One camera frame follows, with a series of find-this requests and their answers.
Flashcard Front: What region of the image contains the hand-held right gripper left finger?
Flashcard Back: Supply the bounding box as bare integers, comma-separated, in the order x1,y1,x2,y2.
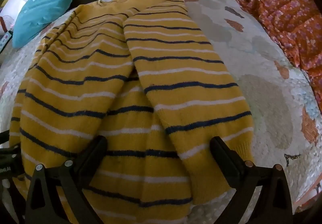
24,136,108,224

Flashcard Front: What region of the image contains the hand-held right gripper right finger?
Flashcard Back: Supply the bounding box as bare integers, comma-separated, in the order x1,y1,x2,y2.
209,136,294,224

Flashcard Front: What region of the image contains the yellow striped sweater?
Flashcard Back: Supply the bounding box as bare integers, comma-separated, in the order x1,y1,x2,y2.
9,0,254,224

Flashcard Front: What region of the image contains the white quilted heart-print blanket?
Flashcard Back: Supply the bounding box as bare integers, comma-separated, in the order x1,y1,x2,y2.
0,0,322,224

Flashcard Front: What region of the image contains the teal cushion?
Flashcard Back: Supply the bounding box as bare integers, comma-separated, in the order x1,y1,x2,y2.
12,0,74,49

